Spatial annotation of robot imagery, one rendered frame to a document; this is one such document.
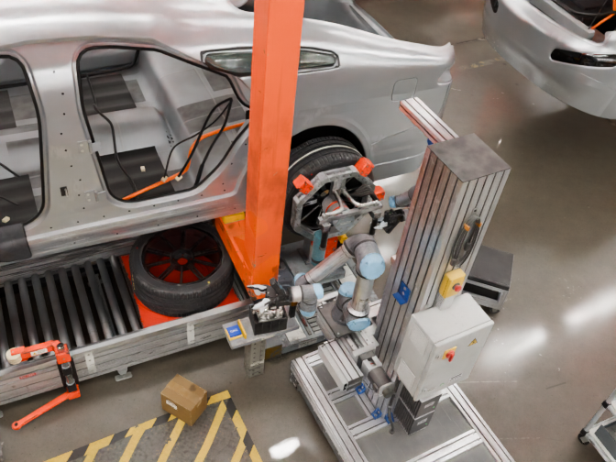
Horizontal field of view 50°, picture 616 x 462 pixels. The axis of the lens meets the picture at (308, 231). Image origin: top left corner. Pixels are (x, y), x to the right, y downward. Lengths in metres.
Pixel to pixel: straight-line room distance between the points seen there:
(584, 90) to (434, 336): 3.14
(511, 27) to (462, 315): 3.35
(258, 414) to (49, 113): 2.09
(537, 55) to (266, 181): 3.12
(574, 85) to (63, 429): 4.42
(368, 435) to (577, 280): 2.31
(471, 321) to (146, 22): 2.15
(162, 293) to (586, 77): 3.60
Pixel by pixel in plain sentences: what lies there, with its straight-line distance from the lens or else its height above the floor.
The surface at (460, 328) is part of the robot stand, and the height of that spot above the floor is 1.23.
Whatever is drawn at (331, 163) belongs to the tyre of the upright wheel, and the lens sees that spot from 4.02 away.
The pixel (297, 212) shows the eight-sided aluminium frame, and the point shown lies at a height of 0.89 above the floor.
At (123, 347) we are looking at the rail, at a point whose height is 0.32.
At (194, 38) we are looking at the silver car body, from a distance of 3.58.
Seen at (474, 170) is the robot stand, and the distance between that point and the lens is 2.73.
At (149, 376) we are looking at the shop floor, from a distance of 4.37.
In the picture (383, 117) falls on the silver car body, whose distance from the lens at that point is 4.24.
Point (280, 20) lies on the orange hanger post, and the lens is 2.88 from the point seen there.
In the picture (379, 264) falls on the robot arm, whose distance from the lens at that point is 3.07.
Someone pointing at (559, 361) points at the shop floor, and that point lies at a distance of 4.94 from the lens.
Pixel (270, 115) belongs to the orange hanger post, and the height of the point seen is 1.86.
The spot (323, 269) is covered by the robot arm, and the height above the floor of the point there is 1.25.
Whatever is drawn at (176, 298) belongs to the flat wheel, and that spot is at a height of 0.47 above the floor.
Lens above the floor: 3.65
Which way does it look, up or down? 45 degrees down
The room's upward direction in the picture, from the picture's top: 8 degrees clockwise
